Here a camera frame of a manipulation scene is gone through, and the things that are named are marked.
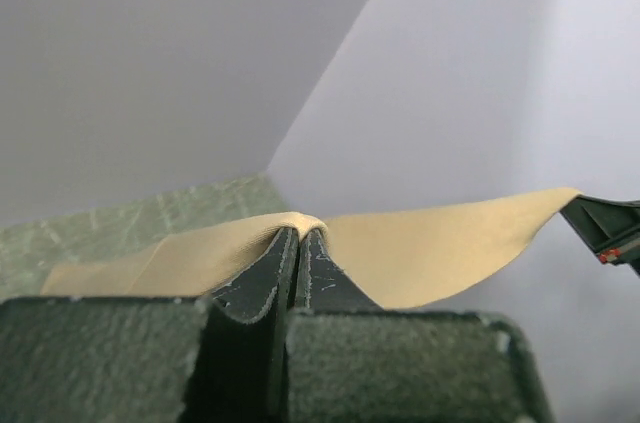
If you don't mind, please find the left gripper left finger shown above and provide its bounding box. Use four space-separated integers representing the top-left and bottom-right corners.
199 228 299 422

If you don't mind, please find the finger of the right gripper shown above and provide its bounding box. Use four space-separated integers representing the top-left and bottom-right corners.
560 195 639 273

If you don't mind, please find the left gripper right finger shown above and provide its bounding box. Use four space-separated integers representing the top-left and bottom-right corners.
294 230 382 313

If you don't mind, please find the beige t-shirt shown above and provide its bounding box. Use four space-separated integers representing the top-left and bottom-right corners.
40 187 581 309

